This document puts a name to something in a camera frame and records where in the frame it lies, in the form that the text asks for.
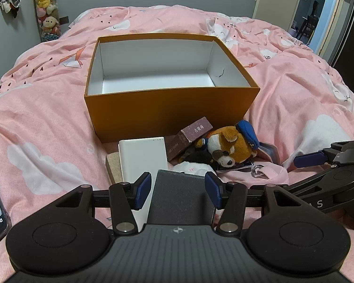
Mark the dark maroon box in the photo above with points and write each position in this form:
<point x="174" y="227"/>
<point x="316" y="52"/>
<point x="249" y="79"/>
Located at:
<point x="175" y="149"/>

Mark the dark wooden chair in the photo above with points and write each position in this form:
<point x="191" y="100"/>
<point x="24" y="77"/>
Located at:
<point x="308" y="25"/>

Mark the dark paper tag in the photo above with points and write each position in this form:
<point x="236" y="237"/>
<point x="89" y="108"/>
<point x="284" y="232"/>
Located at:
<point x="239" y="166"/>

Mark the dark grey box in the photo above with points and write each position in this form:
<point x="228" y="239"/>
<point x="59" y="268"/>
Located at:
<point x="180" y="194"/>

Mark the wall socket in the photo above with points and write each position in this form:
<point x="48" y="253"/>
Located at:
<point x="64" y="20"/>

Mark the mauve printed box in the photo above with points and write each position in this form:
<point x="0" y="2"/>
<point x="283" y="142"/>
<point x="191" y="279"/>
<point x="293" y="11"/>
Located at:
<point x="196" y="131"/>

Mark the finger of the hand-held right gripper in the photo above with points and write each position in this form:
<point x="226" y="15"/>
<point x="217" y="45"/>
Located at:
<point x="312" y="182"/>
<point x="309" y="158"/>

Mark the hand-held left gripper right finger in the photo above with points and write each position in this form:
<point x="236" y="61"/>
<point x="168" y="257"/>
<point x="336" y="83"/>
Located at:
<point x="212" y="188"/>

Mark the pink cloud print blanket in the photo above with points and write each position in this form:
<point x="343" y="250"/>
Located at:
<point x="47" y="109"/>

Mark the beige door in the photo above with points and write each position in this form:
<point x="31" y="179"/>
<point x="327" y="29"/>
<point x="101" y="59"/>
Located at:
<point x="277" y="0"/>

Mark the small brown cardboard box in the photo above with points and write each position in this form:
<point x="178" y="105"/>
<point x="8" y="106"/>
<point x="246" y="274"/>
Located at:
<point x="113" y="165"/>

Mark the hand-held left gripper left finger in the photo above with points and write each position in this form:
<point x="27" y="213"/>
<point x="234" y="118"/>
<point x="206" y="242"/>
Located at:
<point x="143" y="188"/>

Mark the white power bank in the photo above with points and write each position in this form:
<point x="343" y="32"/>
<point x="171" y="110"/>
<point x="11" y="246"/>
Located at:
<point x="141" y="156"/>

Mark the orange cardboard box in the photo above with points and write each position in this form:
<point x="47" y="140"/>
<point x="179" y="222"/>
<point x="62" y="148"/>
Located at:
<point x="165" y="109"/>

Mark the plush dog with blue cap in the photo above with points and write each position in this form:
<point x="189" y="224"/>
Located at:
<point x="227" y="144"/>

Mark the white plush toy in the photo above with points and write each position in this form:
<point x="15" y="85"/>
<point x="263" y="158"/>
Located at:
<point x="191" y="168"/>

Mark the hanging column of plush toys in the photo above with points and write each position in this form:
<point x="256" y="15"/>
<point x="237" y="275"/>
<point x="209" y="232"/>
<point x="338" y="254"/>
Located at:
<point x="47" y="0"/>

